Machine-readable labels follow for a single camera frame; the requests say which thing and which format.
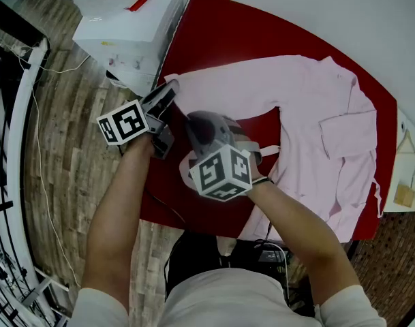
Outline red covered table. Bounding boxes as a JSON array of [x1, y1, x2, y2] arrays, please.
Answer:
[[138, 0, 399, 241]]

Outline wooden box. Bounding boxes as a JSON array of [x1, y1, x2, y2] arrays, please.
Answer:
[[393, 183, 415, 207]]

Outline pink robe garment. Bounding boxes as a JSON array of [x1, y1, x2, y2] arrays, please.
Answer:
[[164, 54, 385, 243]]

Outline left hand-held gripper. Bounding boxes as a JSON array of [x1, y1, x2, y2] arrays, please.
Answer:
[[96, 79, 181, 159]]

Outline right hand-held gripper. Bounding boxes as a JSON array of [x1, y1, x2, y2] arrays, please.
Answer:
[[186, 110, 262, 202]]

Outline person's left forearm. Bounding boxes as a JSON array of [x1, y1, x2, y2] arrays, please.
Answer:
[[81, 140, 157, 315]]

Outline black and white stair railing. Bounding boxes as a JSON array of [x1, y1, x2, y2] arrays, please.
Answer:
[[0, 0, 72, 327]]

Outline person's right forearm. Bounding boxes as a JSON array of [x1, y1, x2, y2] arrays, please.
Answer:
[[246, 178, 361, 308]]

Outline person's black trousers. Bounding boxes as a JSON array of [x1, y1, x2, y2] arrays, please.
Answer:
[[164, 232, 235, 299]]

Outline person's white shirt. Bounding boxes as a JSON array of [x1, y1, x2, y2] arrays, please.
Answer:
[[67, 267, 388, 327]]

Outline white side table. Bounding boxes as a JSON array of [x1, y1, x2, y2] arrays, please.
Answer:
[[382, 107, 415, 214]]

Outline white cabinet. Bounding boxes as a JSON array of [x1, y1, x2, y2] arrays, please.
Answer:
[[72, 0, 184, 97]]

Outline person's right hand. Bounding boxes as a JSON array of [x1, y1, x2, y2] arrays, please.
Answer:
[[227, 117, 268, 183]]

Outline wooden clothes hanger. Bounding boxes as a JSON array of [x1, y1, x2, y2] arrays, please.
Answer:
[[396, 127, 415, 155]]

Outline black device with screen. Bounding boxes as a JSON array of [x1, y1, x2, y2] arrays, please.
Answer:
[[257, 249, 286, 264]]

